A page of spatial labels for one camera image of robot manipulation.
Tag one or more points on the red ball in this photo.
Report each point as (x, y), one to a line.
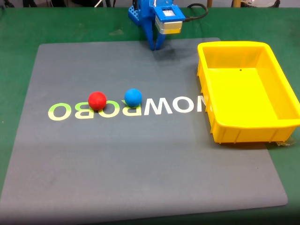
(97, 100)

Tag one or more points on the blue ball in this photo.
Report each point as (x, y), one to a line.
(133, 97)

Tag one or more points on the yellow plastic bin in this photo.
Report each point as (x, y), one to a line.
(243, 98)

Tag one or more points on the wooden leg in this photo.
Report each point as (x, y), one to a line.
(236, 3)
(209, 3)

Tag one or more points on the grey mat with lettering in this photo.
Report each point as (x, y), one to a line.
(140, 164)

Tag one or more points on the clear tape piece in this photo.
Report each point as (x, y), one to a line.
(287, 142)

